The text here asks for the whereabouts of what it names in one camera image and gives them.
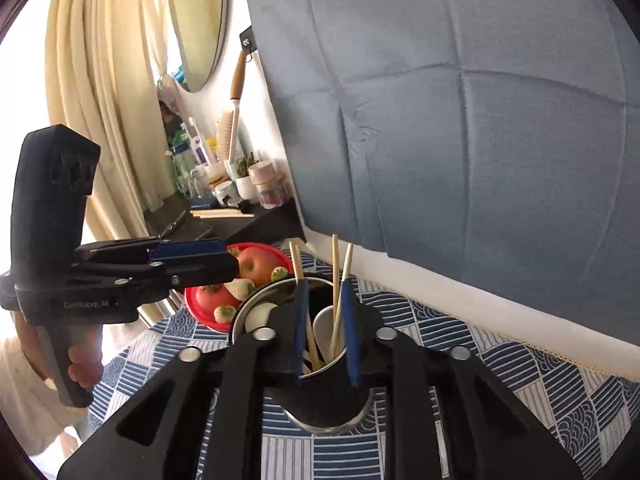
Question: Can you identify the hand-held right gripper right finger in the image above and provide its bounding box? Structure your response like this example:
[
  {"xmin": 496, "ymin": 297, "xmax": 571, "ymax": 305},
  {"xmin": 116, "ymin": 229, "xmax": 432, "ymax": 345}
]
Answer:
[{"xmin": 341, "ymin": 275, "xmax": 583, "ymax": 480}]

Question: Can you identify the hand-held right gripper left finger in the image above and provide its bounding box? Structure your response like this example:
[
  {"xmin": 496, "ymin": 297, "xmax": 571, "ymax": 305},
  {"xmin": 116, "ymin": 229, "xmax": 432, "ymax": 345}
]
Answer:
[{"xmin": 56, "ymin": 280, "xmax": 311, "ymax": 480}]

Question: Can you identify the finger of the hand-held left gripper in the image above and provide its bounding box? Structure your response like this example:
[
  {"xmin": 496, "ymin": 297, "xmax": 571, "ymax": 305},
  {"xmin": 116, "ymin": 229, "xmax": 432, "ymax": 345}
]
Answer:
[
  {"xmin": 72, "ymin": 251, "xmax": 240, "ymax": 306},
  {"xmin": 75, "ymin": 236, "xmax": 227, "ymax": 266}
]

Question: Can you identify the plain white ceramic spoon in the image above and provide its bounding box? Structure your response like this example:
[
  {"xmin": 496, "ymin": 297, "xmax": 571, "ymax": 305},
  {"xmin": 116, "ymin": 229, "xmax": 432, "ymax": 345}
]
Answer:
[{"xmin": 312, "ymin": 305, "xmax": 346, "ymax": 361}]

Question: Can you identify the white spoon bear print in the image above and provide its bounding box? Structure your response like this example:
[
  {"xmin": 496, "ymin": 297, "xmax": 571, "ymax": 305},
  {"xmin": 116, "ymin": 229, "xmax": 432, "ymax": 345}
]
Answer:
[{"xmin": 244, "ymin": 302, "xmax": 280, "ymax": 333}]

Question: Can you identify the black cylindrical utensil holder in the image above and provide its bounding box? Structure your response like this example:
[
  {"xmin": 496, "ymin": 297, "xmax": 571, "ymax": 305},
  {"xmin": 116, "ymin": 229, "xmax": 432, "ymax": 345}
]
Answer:
[{"xmin": 229, "ymin": 275, "xmax": 376, "ymax": 436}]

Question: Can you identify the person's left hand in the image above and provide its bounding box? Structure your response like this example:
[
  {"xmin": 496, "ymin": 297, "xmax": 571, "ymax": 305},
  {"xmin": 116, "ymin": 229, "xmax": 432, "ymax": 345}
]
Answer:
[{"xmin": 14, "ymin": 310, "xmax": 104, "ymax": 390}]

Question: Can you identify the black flat case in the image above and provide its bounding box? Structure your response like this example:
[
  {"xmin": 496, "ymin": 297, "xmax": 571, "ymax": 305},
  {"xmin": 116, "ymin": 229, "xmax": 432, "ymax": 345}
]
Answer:
[{"xmin": 157, "ymin": 217, "xmax": 216, "ymax": 241}]

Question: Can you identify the red tomato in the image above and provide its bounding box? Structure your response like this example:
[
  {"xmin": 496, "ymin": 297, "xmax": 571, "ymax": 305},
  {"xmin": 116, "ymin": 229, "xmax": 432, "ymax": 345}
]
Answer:
[{"xmin": 194, "ymin": 282, "xmax": 241, "ymax": 313}]

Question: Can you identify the pile of white strawberries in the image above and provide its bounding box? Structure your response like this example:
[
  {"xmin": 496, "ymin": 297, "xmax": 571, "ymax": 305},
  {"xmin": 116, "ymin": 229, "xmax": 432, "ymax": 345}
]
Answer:
[{"xmin": 214, "ymin": 266, "xmax": 290, "ymax": 324}]

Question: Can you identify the red plastic basket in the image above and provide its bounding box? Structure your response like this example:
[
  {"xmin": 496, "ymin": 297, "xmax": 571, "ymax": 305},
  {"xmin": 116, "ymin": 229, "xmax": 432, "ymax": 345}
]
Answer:
[{"xmin": 184, "ymin": 242, "xmax": 293, "ymax": 332}]

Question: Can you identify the flat wooden stick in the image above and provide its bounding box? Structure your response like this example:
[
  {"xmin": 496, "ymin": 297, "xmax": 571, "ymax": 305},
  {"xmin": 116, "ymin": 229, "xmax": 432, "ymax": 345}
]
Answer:
[{"xmin": 191, "ymin": 209, "xmax": 256, "ymax": 219}]

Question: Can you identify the red apple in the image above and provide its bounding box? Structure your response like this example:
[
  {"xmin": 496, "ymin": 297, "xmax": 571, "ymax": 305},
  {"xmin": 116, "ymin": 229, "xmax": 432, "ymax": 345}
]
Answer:
[{"xmin": 235, "ymin": 245, "xmax": 286, "ymax": 287}]

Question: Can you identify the small white jar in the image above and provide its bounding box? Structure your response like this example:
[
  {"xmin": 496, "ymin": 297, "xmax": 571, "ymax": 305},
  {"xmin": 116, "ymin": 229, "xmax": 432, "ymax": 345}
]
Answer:
[{"xmin": 214, "ymin": 180, "xmax": 238, "ymax": 206}]

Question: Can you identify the dark dresser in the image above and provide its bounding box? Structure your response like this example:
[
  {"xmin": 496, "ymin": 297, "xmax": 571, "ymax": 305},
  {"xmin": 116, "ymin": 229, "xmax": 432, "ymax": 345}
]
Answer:
[{"xmin": 142, "ymin": 195, "xmax": 307, "ymax": 256}]

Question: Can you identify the small potted succulent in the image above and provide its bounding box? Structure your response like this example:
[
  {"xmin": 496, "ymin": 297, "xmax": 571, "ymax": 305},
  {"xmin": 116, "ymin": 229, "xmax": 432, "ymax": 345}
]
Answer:
[{"xmin": 234, "ymin": 152, "xmax": 258, "ymax": 203}]

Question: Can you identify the cluster of toiletry bottles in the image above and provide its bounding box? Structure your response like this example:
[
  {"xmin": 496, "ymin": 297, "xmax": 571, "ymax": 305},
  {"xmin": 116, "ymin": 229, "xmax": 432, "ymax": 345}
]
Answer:
[{"xmin": 160, "ymin": 72, "xmax": 236, "ymax": 211}]

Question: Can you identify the pink lidded jar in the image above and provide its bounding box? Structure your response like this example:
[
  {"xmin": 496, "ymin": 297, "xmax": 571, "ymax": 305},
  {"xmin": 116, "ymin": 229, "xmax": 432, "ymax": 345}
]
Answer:
[{"xmin": 248, "ymin": 161, "xmax": 291, "ymax": 209}]

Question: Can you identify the cream curtain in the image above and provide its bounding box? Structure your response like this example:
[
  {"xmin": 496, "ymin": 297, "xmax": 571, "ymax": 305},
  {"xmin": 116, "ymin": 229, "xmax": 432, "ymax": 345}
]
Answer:
[{"xmin": 45, "ymin": 0, "xmax": 176, "ymax": 251}]

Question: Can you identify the blue white patterned tablecloth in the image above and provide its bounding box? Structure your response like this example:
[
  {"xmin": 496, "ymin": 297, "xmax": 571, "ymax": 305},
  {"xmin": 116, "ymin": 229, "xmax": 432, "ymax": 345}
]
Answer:
[{"xmin": 87, "ymin": 252, "xmax": 640, "ymax": 480}]

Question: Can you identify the blue-grey backdrop cloth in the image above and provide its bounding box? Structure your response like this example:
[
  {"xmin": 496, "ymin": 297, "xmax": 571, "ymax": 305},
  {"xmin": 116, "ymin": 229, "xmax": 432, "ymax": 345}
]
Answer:
[{"xmin": 242, "ymin": 0, "xmax": 640, "ymax": 376}]

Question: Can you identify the wooden handled hairbrush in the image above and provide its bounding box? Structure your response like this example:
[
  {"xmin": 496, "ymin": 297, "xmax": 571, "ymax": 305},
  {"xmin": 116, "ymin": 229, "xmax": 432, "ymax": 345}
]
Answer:
[{"xmin": 227, "ymin": 55, "xmax": 251, "ymax": 163}]

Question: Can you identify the round wall mirror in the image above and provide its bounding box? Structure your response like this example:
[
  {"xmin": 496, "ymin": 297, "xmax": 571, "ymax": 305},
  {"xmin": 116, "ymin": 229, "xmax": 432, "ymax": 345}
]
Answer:
[{"xmin": 165, "ymin": 0, "xmax": 228, "ymax": 93}]

